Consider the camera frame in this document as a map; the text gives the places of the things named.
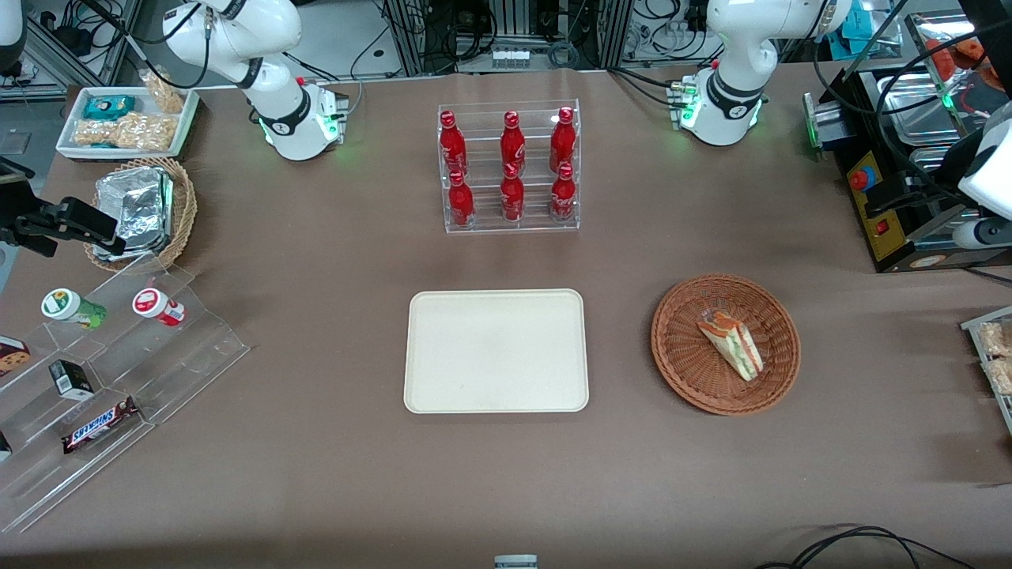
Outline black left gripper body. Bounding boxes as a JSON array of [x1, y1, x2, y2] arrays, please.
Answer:
[[864, 172, 980, 232]]

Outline foil packets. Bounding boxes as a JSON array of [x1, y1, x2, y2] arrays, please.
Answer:
[[93, 166, 176, 262]]

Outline triangular sandwich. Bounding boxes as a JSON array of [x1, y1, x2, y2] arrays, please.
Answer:
[[696, 310, 765, 382]]

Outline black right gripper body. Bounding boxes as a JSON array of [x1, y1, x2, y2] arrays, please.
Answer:
[[0, 198, 120, 256]]

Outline teal snack packet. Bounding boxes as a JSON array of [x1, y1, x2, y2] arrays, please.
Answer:
[[83, 95, 137, 122]]

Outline steel tray with snacks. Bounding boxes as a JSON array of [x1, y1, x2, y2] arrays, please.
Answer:
[[960, 306, 1012, 437]]

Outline Snickers chocolate bar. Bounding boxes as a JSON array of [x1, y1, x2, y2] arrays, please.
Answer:
[[62, 397, 141, 455]]

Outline clear acrylic stepped shelf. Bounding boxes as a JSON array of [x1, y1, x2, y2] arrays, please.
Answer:
[[0, 253, 251, 535]]

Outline cream plastic serving tray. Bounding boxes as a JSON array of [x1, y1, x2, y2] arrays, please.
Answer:
[[403, 288, 591, 414]]

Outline small black carton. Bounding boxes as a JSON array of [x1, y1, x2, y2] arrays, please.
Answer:
[[49, 360, 96, 401]]

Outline clear acrylic bottle rack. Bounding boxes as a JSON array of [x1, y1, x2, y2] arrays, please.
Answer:
[[437, 99, 582, 235]]

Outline black food warmer cabinet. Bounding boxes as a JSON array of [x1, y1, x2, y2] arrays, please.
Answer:
[[802, 9, 1012, 274]]

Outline large clear peanut bag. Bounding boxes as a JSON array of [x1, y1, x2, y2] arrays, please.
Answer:
[[73, 112, 179, 152]]

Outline small clear peanut bag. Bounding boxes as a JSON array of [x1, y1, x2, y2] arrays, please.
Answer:
[[140, 70, 187, 115]]

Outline white rectangular snack tray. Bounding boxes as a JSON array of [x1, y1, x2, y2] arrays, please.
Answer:
[[55, 85, 201, 162]]

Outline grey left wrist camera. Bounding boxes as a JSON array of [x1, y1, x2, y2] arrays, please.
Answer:
[[952, 219, 1012, 251]]

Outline teal cardboard box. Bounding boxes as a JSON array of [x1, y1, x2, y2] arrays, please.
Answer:
[[840, 0, 896, 42]]

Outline black floor cable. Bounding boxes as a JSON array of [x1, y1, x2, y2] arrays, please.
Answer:
[[753, 525, 979, 569]]

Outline red cola bottle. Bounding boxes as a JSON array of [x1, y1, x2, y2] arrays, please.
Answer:
[[549, 107, 577, 173], [500, 111, 527, 176], [500, 164, 526, 223], [550, 162, 577, 223], [439, 111, 469, 177], [447, 171, 475, 229]]

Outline orange fried food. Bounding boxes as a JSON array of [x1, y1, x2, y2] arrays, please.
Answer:
[[923, 35, 1006, 89]]

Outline oval tan wicker basket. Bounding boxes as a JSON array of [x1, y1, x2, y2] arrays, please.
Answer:
[[82, 156, 198, 274]]

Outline brown cookie box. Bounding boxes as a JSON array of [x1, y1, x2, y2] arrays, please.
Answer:
[[0, 336, 32, 379]]

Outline round brown wicker basket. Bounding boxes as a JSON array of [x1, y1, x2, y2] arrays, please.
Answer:
[[651, 273, 802, 416]]

